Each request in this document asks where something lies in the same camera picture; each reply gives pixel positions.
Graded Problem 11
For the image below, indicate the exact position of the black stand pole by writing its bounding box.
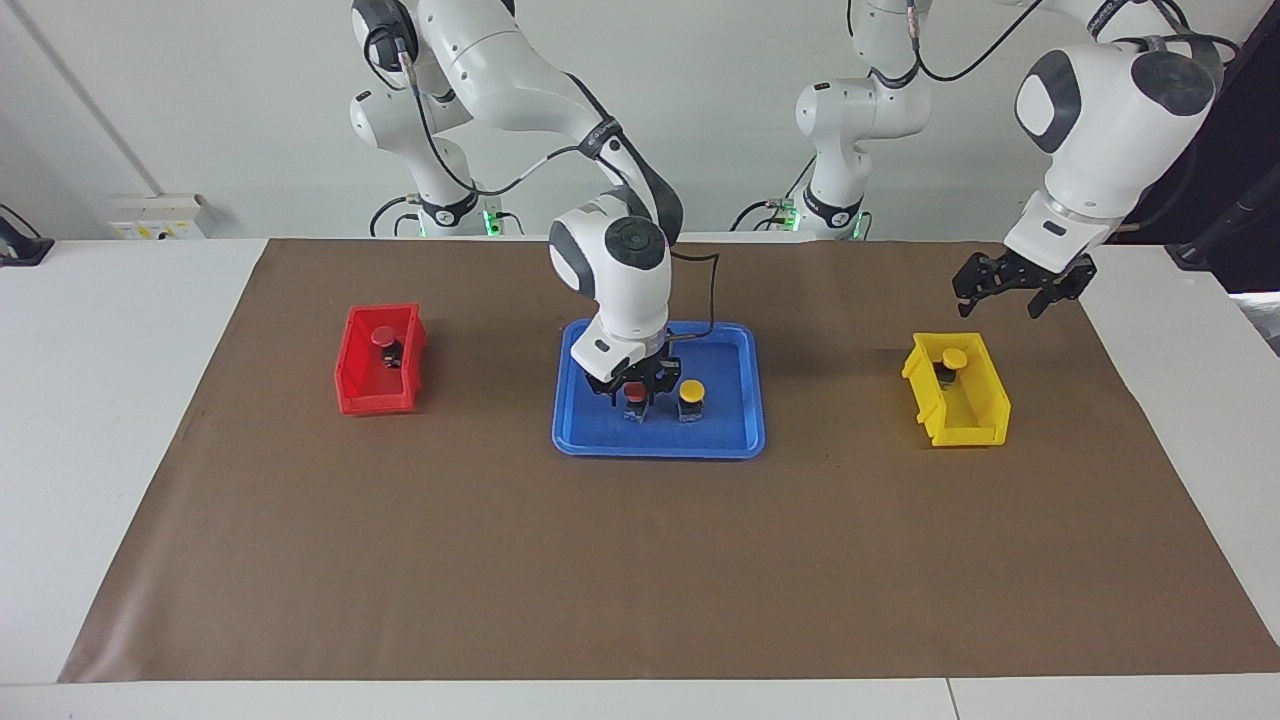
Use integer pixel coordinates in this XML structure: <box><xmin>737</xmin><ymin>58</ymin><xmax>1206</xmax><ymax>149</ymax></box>
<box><xmin>1165</xmin><ymin>170</ymin><xmax>1280</xmax><ymax>273</ymax></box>

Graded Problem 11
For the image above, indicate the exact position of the brown paper table mat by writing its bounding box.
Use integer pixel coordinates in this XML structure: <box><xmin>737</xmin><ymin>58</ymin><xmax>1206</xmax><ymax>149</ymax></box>
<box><xmin>58</xmin><ymin>238</ymin><xmax>1280</xmax><ymax>684</ymax></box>

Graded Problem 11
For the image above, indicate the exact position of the yellow plastic bin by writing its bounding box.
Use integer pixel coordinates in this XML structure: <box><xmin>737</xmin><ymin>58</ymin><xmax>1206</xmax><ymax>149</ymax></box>
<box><xmin>902</xmin><ymin>332</ymin><xmax>1012</xmax><ymax>448</ymax></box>

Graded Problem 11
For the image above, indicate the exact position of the red plastic bin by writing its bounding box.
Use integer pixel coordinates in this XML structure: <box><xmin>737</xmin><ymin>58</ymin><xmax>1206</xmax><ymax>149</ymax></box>
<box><xmin>333</xmin><ymin>303</ymin><xmax>429</xmax><ymax>417</ymax></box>

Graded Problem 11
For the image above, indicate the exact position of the white wall power outlet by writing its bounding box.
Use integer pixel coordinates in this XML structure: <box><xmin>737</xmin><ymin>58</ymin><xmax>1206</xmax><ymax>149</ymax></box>
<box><xmin>108</xmin><ymin>193</ymin><xmax>208</xmax><ymax>241</ymax></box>

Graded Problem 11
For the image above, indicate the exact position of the blue plastic tray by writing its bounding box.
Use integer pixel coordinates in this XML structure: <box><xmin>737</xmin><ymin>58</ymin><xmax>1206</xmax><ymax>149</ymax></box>
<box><xmin>552</xmin><ymin>319</ymin><xmax>767</xmax><ymax>460</ymax></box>

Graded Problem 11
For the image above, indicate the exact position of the black background panel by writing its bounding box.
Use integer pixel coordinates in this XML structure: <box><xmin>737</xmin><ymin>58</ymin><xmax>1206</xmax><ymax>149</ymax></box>
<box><xmin>1115</xmin><ymin>0</ymin><xmax>1280</xmax><ymax>294</ymax></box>

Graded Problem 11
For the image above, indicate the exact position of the black clamp mount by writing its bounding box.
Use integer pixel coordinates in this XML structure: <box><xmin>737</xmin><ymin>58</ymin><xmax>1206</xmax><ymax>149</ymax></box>
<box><xmin>0</xmin><ymin>205</ymin><xmax>56</xmax><ymax>268</ymax></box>

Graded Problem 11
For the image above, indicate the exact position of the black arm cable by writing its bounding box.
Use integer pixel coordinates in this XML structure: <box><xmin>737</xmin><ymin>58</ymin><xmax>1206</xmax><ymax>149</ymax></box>
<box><xmin>905</xmin><ymin>0</ymin><xmax>1241</xmax><ymax>83</ymax></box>
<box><xmin>365</xmin><ymin>20</ymin><xmax>721</xmax><ymax>341</ymax></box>

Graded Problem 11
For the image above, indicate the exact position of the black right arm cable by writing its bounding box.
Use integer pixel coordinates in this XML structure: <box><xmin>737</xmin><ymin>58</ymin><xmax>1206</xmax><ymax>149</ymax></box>
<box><xmin>365</xmin><ymin>20</ymin><xmax>721</xmax><ymax>341</ymax></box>

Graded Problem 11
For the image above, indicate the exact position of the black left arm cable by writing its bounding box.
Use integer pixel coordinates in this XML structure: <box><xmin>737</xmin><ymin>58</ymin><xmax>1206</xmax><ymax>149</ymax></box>
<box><xmin>905</xmin><ymin>0</ymin><xmax>1241</xmax><ymax>83</ymax></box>

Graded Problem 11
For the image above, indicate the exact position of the black base cable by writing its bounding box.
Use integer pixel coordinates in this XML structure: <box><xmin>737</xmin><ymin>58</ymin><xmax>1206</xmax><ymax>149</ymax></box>
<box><xmin>369</xmin><ymin>195</ymin><xmax>421</xmax><ymax>238</ymax></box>
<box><xmin>730</xmin><ymin>155</ymin><xmax>816</xmax><ymax>233</ymax></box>

